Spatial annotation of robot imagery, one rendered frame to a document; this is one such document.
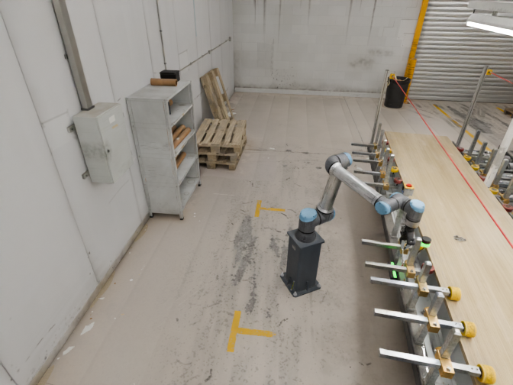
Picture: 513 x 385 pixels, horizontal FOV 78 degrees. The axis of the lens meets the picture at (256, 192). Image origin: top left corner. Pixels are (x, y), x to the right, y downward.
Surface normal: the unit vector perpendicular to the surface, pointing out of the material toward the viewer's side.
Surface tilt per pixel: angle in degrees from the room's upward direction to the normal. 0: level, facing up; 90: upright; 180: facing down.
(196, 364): 0
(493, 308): 0
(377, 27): 90
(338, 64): 90
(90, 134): 90
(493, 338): 0
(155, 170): 90
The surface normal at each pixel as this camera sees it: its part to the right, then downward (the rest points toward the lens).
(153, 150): -0.11, 0.52
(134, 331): 0.01, -0.85
